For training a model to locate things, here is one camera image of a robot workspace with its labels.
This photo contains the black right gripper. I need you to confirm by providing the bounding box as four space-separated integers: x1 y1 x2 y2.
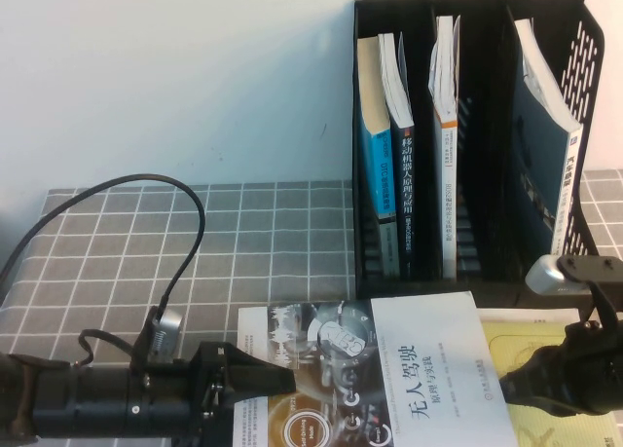
498 317 623 418

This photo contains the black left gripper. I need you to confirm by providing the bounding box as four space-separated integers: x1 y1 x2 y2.
187 341 297 447

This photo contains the white self-driving book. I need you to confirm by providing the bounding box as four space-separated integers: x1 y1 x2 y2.
237 290 520 447

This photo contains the yellow-green mechanisms book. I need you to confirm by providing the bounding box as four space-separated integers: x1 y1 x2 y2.
479 319 623 447

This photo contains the plain white book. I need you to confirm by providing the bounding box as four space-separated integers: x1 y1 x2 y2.
474 306 584 324

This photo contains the white spine orange band book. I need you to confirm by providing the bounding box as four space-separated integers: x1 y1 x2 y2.
427 14 462 280

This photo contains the dark blue cover book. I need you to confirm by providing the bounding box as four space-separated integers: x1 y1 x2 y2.
500 19 584 273

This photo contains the dark navy spine book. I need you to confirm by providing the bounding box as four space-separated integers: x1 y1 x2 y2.
377 31 417 280

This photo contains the light blue spine book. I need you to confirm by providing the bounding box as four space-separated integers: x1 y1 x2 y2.
356 36 401 279

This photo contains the black plastic book stand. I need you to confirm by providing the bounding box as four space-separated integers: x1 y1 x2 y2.
352 0 606 317

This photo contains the grey checked tablecloth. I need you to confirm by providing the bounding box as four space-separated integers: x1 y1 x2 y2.
0 168 623 447

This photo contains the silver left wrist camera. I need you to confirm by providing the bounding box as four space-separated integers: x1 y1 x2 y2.
148 306 185 361

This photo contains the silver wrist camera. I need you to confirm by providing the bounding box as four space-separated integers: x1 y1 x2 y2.
148 306 185 361
525 254 593 298

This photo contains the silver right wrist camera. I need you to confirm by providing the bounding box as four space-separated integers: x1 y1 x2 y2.
525 254 593 298

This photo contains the black left camera bracket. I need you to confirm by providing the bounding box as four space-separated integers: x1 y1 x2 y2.
129 308 165 373

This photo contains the black camera bracket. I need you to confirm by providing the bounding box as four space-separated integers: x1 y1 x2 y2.
557 254 623 331
129 308 165 373

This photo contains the black right camera bracket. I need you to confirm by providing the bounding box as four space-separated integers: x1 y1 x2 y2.
557 254 623 331

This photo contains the short black arm cable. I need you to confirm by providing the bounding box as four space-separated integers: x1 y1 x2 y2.
79 327 142 368

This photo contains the long black camera cable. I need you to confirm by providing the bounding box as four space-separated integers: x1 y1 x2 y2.
0 172 206 322

